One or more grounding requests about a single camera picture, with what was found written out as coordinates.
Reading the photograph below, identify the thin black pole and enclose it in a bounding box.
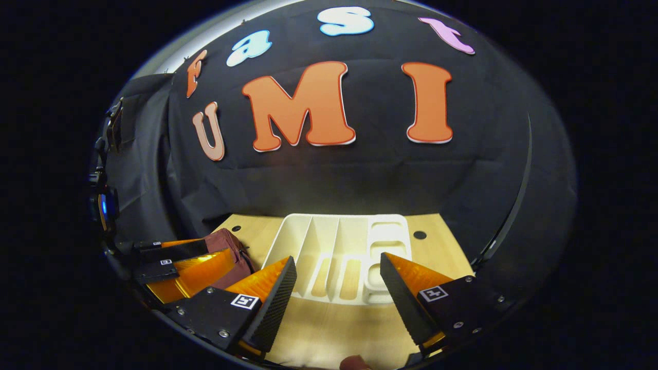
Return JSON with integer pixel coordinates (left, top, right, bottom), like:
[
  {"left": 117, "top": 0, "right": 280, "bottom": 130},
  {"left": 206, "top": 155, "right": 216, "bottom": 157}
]
[{"left": 475, "top": 115, "right": 532, "bottom": 266}]

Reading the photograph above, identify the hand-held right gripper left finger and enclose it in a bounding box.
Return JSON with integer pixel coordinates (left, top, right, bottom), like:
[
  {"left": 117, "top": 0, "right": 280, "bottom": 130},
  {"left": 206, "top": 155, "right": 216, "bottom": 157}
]
[{"left": 167, "top": 256, "right": 298, "bottom": 360}]

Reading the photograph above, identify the maroon schoolbag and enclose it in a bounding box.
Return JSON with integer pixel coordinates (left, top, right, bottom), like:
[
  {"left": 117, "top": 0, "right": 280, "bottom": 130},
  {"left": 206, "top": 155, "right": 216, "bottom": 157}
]
[{"left": 203, "top": 228, "right": 255, "bottom": 290}]

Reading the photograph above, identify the white plastic bookshelf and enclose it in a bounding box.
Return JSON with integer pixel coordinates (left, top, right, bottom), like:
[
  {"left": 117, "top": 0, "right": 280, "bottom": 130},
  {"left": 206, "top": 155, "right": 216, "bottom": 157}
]
[{"left": 262, "top": 213, "right": 412, "bottom": 305}]

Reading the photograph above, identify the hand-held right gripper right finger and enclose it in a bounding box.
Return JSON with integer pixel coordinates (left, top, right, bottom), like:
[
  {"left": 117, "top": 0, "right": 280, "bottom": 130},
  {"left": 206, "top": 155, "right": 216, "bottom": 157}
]
[{"left": 379, "top": 252, "right": 507, "bottom": 355}]

